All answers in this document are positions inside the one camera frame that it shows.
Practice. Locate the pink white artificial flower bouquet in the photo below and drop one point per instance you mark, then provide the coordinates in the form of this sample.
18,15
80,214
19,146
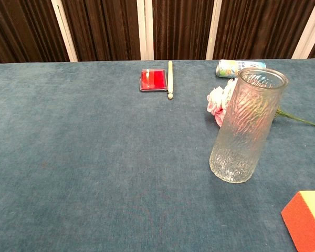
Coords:
216,101

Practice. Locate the clear textured glass vase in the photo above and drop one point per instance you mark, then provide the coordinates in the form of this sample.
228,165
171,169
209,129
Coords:
239,147

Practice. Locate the red ink pad case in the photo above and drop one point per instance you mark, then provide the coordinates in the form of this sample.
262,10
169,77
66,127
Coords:
153,80

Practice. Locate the cream wooden stick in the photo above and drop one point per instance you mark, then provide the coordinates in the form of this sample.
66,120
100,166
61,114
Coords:
170,78

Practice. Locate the blue velvet tablecloth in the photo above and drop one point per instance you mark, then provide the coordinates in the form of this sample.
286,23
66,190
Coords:
94,157

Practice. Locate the printed light blue drink can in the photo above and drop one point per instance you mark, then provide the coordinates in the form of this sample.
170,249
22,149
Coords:
227,68

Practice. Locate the dark brown curtain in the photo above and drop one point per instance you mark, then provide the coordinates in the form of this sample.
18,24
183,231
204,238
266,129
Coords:
107,29

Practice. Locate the orange yellow sponge block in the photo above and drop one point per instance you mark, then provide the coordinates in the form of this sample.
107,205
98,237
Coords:
304,223

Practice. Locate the white metal frame post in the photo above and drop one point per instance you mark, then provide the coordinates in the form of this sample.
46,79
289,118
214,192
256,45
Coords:
145,30
214,29
308,29
64,30

